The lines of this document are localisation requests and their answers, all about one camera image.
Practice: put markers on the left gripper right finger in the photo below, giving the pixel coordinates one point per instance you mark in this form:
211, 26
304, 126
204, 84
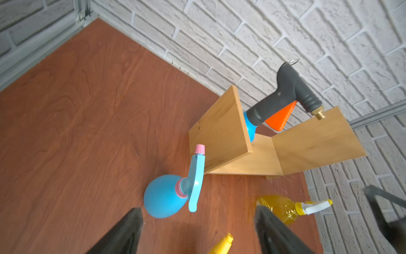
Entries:
274, 236

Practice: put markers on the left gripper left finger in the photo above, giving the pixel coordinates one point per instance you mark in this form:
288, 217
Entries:
123, 237

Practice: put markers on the yellow transparent spray bottle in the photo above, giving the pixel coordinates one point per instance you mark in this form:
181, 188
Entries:
289, 211

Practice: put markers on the yellow watering can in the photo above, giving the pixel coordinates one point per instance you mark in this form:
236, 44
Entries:
223, 247

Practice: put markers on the light blue egg spray bottle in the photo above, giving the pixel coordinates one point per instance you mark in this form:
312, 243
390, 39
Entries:
167, 194

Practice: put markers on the blue pressure sprayer grey handle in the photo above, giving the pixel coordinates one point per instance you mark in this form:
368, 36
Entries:
276, 108

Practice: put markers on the wooden shelf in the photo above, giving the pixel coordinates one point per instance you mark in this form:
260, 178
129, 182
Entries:
311, 144

